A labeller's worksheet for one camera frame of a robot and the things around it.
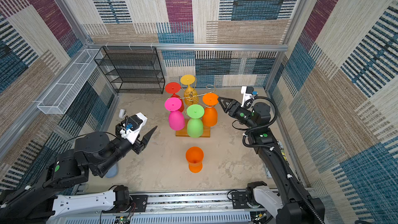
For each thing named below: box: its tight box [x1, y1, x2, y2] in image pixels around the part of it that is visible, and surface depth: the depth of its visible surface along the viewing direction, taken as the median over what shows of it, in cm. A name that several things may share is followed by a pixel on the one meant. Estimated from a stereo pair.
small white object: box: [118, 108, 125, 119], surface depth 106 cm
